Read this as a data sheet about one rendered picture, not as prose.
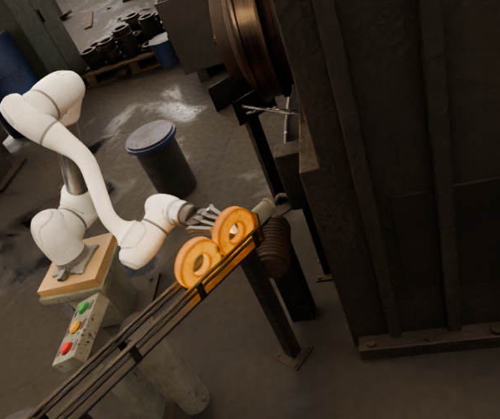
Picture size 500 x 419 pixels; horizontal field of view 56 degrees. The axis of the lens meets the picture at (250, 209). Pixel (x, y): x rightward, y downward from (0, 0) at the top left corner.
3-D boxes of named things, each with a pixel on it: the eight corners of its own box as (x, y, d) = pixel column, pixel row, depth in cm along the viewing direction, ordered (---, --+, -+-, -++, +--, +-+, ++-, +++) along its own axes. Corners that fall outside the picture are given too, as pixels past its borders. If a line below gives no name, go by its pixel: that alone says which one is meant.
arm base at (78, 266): (46, 285, 206) (38, 277, 203) (70, 248, 222) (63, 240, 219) (78, 281, 199) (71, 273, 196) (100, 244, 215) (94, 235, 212)
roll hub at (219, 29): (255, 54, 169) (229, -26, 152) (249, 91, 149) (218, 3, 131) (241, 58, 171) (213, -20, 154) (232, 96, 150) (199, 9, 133)
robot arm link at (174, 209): (174, 230, 163) (184, 234, 159) (161, 211, 158) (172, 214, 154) (191, 213, 167) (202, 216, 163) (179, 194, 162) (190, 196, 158)
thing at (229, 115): (281, 180, 273) (242, 68, 229) (307, 199, 253) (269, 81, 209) (253, 199, 269) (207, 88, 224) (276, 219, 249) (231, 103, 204)
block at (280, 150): (321, 191, 166) (305, 136, 152) (321, 206, 160) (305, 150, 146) (291, 197, 169) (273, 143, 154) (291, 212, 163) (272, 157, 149)
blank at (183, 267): (213, 228, 134) (205, 225, 136) (174, 262, 126) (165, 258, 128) (227, 267, 142) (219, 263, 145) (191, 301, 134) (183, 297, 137)
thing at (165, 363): (212, 384, 188) (155, 308, 156) (208, 414, 179) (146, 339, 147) (184, 386, 191) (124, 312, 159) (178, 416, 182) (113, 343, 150)
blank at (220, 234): (247, 198, 142) (239, 195, 144) (212, 228, 134) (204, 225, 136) (259, 237, 150) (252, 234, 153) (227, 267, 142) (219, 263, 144)
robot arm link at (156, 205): (193, 209, 168) (174, 239, 164) (169, 201, 178) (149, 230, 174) (175, 190, 161) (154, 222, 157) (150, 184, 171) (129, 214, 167)
